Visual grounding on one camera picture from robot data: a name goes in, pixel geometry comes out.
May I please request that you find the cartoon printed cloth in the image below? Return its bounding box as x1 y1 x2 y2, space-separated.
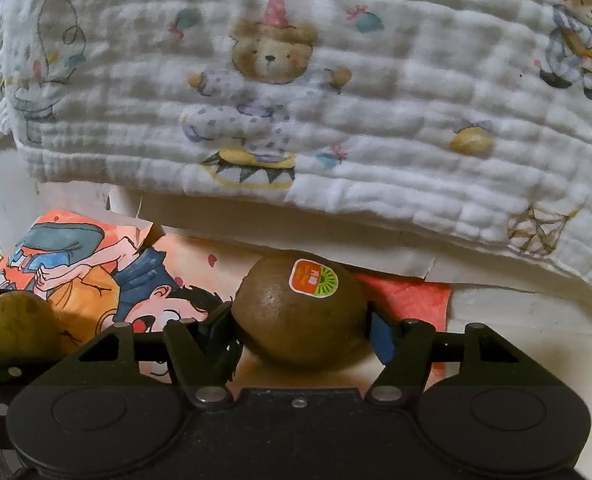
0 207 452 386

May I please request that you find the green yellow kiwi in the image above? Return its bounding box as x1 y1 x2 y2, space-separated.
0 292 63 367

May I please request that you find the brown kiwi with sticker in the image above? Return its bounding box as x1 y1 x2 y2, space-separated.
231 250 372 372

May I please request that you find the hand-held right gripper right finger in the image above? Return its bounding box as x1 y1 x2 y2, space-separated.
366 310 552 403

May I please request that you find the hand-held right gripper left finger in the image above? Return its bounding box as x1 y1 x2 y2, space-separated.
41 302 242 408

